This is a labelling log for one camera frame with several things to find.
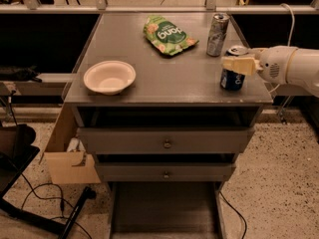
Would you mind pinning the white paper bowl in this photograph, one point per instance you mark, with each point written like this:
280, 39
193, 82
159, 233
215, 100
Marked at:
109, 77

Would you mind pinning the black chair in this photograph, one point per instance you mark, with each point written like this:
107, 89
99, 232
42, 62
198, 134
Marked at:
16, 150

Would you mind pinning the grey top drawer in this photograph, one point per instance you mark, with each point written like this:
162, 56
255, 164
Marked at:
160, 141

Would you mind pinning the blue pepsi can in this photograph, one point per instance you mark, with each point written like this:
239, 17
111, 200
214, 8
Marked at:
230, 80

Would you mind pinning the green chip bag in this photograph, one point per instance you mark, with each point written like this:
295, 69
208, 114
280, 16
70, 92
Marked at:
166, 36

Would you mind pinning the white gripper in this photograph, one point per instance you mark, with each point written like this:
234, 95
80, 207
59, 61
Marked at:
273, 65

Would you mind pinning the grey drawer cabinet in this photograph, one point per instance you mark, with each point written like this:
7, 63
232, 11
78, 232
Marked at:
181, 92

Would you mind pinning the metal railing frame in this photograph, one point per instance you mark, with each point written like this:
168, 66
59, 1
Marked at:
291, 7

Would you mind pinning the tall silver drink can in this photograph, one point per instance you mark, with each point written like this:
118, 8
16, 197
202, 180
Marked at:
217, 34

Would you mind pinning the grey open bottom drawer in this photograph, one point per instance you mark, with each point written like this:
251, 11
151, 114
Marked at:
165, 210

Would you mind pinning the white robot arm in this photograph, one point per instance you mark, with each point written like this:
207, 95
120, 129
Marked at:
303, 70

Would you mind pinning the grey middle drawer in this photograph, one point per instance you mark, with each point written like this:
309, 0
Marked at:
117, 172

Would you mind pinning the brown cardboard box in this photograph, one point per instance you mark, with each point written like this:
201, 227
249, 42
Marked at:
67, 160

